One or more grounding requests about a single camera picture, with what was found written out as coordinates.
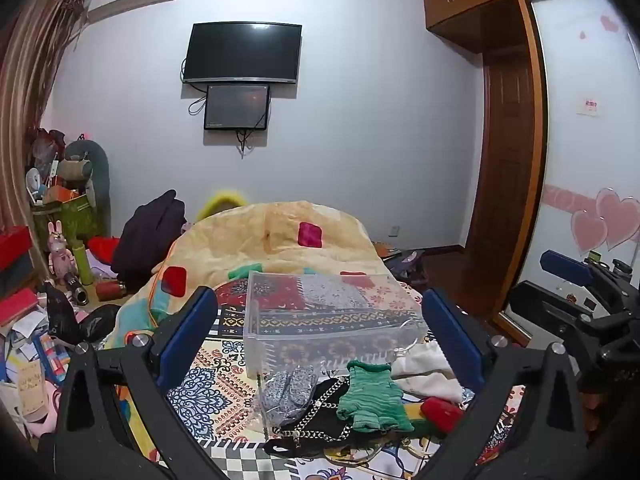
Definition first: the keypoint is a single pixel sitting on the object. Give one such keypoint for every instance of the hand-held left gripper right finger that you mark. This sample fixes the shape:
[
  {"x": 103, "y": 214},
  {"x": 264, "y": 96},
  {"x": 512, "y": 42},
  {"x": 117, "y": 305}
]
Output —
[{"x": 452, "y": 335}]

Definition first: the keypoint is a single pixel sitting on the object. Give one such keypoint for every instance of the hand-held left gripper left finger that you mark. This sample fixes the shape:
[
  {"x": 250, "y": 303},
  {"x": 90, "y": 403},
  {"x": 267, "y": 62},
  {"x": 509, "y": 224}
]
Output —
[{"x": 192, "y": 327}]

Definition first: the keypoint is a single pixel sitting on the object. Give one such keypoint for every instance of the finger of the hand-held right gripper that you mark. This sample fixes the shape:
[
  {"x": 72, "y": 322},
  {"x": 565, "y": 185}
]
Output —
[
  {"x": 542, "y": 305},
  {"x": 565, "y": 266}
]

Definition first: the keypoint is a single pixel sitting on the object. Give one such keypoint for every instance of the clear plastic storage box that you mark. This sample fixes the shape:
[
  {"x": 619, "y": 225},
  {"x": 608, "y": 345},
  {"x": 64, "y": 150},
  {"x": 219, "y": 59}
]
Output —
[{"x": 320, "y": 320}]

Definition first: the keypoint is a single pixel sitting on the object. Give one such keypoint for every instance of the red soft pouch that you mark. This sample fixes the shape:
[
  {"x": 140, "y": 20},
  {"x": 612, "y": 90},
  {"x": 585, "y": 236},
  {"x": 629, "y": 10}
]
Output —
[{"x": 442, "y": 414}]

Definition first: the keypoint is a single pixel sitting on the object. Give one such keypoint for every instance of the white cloth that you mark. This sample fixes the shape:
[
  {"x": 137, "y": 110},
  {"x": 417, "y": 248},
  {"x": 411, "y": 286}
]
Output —
[{"x": 430, "y": 367}]

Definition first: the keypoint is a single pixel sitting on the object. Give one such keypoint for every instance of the colourful patterned blanket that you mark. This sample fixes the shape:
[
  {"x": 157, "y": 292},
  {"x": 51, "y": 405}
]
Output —
[{"x": 220, "y": 390}]

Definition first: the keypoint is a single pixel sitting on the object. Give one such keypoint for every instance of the purple bag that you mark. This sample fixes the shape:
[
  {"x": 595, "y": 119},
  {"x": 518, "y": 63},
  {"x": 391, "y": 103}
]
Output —
[{"x": 405, "y": 262}]

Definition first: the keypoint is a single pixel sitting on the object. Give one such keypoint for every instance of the brown bottle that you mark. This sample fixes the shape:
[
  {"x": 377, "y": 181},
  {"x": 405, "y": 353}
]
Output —
[{"x": 111, "y": 290}]

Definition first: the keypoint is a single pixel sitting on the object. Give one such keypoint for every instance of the green knit cloth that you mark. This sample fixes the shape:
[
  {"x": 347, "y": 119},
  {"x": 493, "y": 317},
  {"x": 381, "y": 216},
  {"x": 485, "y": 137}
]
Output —
[{"x": 370, "y": 395}]

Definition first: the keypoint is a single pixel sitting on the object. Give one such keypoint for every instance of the beige patchwork quilt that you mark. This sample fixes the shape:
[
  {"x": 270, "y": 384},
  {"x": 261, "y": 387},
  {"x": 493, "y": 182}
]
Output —
[{"x": 250, "y": 240}]

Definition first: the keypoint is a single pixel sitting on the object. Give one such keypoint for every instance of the sliding wardrobe door with hearts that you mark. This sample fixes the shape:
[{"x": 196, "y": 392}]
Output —
[{"x": 575, "y": 160}]

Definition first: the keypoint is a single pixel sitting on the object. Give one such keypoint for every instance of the wooden door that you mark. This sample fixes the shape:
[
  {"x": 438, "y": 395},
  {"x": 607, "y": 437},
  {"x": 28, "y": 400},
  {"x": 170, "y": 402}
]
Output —
[{"x": 505, "y": 170}]

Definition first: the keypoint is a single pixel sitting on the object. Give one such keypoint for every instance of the grey patterned socks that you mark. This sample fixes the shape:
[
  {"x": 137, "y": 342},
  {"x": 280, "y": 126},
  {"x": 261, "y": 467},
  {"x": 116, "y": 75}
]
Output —
[{"x": 287, "y": 390}]

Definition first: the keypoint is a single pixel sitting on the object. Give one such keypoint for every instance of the red cloth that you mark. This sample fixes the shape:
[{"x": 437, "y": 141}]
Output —
[{"x": 102, "y": 249}]

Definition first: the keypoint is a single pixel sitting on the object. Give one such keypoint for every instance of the black flask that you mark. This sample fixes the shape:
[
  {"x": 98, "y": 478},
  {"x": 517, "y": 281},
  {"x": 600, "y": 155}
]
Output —
[{"x": 76, "y": 290}]

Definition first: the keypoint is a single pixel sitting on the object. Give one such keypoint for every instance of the green thermos bottle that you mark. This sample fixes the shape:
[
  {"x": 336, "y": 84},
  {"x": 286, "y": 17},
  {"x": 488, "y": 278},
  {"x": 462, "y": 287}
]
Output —
[{"x": 82, "y": 262}]

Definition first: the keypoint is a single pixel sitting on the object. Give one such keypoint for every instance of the yellow plush toy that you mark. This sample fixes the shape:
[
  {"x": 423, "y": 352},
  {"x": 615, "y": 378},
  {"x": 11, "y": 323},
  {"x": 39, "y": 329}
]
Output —
[{"x": 220, "y": 202}]

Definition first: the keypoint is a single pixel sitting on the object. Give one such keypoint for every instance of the black plastic bag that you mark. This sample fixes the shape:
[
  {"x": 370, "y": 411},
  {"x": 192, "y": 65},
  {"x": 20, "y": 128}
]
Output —
[{"x": 65, "y": 315}]

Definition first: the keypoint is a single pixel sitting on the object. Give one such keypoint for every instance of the pink rabbit toy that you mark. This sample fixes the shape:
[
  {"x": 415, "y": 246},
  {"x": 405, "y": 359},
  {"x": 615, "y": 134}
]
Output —
[{"x": 60, "y": 255}]

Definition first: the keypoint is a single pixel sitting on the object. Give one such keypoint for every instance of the gold bangle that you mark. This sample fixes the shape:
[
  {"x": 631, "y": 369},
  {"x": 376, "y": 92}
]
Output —
[{"x": 350, "y": 456}]

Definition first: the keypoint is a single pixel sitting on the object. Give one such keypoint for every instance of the paper sign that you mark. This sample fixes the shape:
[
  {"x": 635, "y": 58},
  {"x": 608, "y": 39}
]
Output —
[{"x": 588, "y": 106}]

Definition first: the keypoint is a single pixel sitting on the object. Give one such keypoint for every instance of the green cardboard box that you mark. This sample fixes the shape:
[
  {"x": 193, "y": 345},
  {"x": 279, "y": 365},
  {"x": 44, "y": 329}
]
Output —
[{"x": 67, "y": 217}]

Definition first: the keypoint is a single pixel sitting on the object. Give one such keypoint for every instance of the grey plush toy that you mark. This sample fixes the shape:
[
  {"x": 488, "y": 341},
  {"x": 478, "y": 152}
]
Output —
[{"x": 92, "y": 165}]

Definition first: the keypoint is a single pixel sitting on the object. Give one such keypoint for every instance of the red box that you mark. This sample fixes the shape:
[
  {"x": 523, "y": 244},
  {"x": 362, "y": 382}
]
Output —
[{"x": 12, "y": 247}]

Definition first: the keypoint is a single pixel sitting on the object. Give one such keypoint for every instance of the small white fan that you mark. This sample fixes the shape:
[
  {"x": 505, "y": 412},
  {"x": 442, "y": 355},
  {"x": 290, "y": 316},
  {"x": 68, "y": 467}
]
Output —
[{"x": 34, "y": 181}]

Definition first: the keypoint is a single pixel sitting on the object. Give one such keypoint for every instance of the wooden overhead cabinet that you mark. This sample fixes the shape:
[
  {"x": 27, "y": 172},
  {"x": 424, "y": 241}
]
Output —
[{"x": 480, "y": 0}]

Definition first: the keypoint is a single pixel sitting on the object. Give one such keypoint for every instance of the striped curtain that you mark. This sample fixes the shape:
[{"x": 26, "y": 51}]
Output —
[{"x": 30, "y": 85}]

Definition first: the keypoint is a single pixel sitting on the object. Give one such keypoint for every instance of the wall socket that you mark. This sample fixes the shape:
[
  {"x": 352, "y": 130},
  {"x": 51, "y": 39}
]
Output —
[{"x": 394, "y": 230}]

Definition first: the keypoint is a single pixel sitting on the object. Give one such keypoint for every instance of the small wall monitor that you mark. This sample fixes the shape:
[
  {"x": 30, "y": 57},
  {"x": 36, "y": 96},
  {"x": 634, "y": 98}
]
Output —
[{"x": 236, "y": 107}]

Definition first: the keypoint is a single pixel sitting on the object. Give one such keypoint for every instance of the black wall television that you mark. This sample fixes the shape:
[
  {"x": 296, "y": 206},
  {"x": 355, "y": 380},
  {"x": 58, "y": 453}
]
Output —
[{"x": 242, "y": 52}]

